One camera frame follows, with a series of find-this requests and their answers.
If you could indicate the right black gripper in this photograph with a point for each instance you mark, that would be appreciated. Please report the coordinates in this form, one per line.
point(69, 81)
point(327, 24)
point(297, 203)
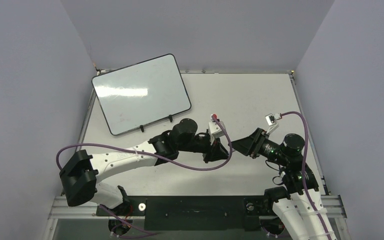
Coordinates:
point(256, 143)

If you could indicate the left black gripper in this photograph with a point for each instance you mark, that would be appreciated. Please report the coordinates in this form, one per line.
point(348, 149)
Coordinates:
point(215, 151)

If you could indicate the black framed whiteboard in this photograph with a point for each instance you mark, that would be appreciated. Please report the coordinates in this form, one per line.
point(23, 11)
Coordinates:
point(141, 94)

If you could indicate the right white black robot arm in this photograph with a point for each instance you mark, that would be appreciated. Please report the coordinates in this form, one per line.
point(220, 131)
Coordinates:
point(297, 202)

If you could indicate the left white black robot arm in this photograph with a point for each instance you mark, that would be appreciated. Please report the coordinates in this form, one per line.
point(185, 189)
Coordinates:
point(83, 175)

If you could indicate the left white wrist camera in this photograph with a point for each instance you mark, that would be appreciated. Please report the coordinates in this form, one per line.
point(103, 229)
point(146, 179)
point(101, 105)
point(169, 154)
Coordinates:
point(215, 127)

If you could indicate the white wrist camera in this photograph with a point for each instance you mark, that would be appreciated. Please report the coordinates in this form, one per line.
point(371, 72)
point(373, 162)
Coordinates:
point(215, 127)
point(272, 120)

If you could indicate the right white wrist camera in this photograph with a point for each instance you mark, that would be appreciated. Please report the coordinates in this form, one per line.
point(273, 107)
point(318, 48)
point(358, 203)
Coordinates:
point(272, 120)

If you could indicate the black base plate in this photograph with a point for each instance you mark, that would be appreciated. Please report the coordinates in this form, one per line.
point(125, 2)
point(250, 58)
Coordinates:
point(198, 213)

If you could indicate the aluminium front rail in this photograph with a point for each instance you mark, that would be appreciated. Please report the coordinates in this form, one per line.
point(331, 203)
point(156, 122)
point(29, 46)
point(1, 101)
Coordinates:
point(90, 210)

